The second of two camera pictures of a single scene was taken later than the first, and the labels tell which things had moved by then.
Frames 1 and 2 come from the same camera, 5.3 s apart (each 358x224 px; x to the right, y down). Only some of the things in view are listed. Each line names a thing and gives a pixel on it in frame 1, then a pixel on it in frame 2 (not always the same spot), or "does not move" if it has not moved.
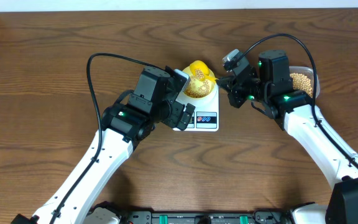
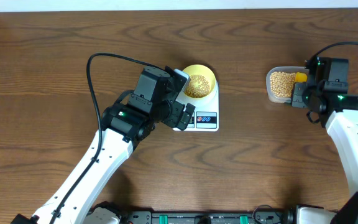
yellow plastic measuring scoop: [200, 70] → [301, 77]
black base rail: [261, 216] does not move
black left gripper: [171, 119] does not move
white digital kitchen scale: [206, 115] does not move
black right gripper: [230, 84] → [296, 99]
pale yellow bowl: [196, 88] does not move
